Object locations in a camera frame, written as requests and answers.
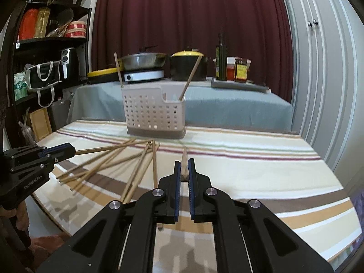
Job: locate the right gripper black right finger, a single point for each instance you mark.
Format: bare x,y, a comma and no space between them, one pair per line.
248,236

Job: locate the red striped round tin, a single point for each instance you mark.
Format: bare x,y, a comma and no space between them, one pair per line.
76,29

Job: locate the red package on shelf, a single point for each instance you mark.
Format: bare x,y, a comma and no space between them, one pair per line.
28,24

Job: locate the black white tote bag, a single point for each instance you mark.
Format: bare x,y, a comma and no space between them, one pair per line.
43,76

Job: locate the golden package on shelf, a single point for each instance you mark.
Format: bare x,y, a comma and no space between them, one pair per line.
41,22

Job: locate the grey tray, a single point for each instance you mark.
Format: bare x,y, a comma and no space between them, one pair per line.
239,86

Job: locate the wooden board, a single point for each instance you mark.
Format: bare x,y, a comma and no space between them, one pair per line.
40,123

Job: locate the dark red curtain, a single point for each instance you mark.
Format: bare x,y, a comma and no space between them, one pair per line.
254,29

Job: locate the grey-blue table cover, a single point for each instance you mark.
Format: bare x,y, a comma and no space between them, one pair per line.
205,107

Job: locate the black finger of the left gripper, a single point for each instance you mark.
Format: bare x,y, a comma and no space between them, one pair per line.
63,151

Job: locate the pink perforated utensil holder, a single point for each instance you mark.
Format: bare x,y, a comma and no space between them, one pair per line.
154,110

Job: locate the person's left hand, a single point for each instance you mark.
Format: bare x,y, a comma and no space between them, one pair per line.
14,227

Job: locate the white bowl red contents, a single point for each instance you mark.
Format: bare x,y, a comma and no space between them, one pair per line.
230,74

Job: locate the steel wok with lid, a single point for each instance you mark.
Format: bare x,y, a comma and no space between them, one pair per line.
143,60

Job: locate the white cabinet doors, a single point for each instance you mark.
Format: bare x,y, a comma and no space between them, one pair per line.
327,94

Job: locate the black pot yellow lid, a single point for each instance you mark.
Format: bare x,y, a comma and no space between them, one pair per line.
182,63

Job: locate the striped tablecloth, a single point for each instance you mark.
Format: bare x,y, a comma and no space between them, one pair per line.
280,170

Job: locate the white induction cooker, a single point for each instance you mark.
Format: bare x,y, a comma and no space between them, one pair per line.
143,76

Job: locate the dark olive oil bottle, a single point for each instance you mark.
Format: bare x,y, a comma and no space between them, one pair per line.
221,58

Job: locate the sauce jar yellow label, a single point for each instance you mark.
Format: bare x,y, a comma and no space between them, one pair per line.
241,69

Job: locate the flat yellow black pan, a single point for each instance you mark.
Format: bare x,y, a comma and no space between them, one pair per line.
105,76

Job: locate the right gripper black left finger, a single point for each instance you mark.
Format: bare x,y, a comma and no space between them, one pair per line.
121,237

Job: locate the black air fryer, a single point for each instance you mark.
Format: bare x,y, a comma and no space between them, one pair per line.
70,67

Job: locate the black shelf unit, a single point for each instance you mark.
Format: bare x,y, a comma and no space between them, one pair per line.
34,51

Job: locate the green white packet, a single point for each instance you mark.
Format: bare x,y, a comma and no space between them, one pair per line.
20,86

